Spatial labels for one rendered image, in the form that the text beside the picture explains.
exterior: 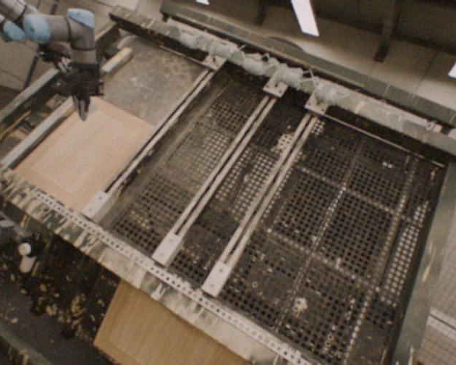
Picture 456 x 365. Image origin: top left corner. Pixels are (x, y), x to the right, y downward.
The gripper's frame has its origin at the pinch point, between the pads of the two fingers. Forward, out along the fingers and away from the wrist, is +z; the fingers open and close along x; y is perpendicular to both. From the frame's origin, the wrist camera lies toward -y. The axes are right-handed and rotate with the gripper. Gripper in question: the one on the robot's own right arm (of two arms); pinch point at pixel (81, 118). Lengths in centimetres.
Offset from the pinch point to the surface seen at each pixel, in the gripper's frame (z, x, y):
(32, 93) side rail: 20, 76, 21
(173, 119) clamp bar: 12, -1, 50
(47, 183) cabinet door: 43, 27, -2
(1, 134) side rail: 38, 74, 1
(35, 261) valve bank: 65, 7, -23
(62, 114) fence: 23, 52, 23
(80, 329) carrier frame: 112, -7, -15
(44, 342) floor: 135, 13, -26
